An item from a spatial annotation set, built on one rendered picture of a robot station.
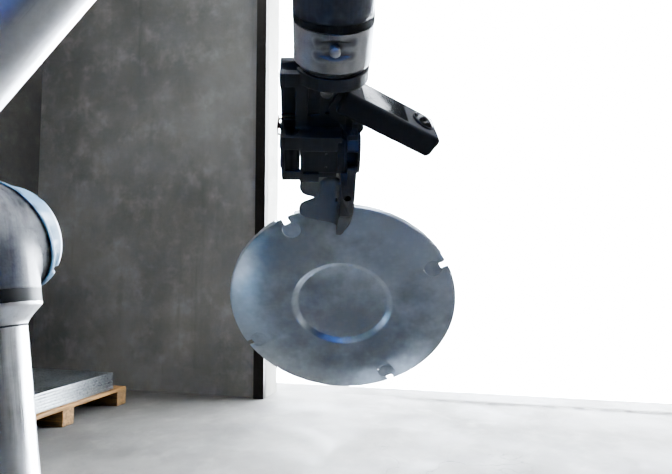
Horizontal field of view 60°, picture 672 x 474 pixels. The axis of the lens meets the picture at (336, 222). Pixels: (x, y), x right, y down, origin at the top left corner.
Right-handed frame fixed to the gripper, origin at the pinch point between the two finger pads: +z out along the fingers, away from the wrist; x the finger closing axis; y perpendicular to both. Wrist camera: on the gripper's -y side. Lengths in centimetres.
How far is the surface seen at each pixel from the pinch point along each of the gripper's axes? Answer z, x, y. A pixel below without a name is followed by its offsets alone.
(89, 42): 171, -433, 192
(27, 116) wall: 217, -386, 241
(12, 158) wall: 235, -350, 245
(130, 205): 262, -324, 150
